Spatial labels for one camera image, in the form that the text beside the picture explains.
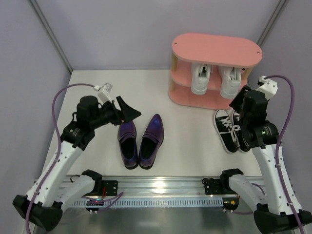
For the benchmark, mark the aluminium rail frame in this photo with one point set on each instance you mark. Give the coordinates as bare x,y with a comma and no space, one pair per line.
156,187

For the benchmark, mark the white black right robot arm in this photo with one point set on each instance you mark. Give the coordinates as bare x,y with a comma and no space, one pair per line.
278,210

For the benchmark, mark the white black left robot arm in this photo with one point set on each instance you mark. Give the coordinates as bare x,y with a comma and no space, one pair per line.
44,204

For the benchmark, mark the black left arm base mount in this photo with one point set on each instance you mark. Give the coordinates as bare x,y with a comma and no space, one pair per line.
105,188

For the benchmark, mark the black canvas sneaker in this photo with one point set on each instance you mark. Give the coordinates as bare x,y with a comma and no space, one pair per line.
243,146
226,131

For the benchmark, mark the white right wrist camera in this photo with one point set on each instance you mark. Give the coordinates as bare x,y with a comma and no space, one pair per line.
267,86

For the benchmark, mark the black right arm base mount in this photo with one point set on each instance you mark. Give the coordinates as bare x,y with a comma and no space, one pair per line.
213,186

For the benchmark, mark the pink shoe shelf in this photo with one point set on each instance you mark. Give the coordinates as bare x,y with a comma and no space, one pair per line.
214,50

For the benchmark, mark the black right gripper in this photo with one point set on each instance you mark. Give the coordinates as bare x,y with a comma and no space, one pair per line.
237,100

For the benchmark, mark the purple loafer right shoe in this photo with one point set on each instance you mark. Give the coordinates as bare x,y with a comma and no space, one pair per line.
152,140

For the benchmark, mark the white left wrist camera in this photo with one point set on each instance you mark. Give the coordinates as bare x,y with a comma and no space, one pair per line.
103,92

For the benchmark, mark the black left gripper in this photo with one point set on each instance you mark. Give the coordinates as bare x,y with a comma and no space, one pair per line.
116,113

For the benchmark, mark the white slotted cable duct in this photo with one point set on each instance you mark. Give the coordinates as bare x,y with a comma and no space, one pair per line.
169,202

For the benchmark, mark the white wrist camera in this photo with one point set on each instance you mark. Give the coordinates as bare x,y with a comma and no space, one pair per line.
267,86
103,92

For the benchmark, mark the white sneaker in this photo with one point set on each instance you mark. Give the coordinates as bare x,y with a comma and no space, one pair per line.
230,81
200,77

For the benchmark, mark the purple loafer shoe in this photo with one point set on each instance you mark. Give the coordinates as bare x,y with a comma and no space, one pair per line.
152,140
128,146

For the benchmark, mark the purple loafer left shoe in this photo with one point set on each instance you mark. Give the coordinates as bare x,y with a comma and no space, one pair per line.
128,146

